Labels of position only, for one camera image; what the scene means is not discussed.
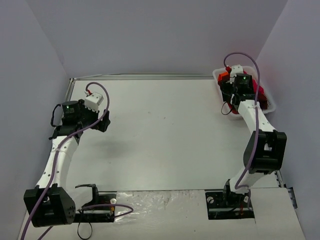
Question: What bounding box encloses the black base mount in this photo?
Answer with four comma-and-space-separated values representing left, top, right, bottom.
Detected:
74, 190, 117, 224
205, 190, 255, 220

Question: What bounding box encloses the pink t shirt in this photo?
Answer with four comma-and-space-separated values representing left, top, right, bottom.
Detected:
252, 78, 268, 110

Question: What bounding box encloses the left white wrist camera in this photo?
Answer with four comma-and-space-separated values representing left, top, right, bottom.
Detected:
84, 92, 104, 113

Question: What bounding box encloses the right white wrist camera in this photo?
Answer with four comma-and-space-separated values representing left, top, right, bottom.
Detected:
229, 64, 244, 78

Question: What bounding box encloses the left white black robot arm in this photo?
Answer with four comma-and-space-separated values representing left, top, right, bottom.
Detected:
23, 93, 111, 228

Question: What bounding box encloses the white plastic basket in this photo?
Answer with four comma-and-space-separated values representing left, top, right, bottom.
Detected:
212, 66, 276, 118

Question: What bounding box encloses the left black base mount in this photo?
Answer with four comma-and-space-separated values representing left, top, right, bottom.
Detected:
74, 190, 117, 224

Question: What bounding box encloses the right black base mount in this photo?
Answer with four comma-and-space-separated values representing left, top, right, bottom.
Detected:
205, 190, 255, 220

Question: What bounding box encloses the orange t shirt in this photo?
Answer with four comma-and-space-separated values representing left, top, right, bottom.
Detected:
217, 72, 230, 83

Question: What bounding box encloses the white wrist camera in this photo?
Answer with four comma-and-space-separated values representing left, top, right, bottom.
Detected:
229, 64, 244, 78
84, 92, 104, 113

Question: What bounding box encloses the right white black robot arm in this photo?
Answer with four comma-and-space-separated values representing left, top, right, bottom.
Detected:
217, 72, 287, 207

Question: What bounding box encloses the thin black cable loop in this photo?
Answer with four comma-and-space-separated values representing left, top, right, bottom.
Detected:
76, 221, 93, 240

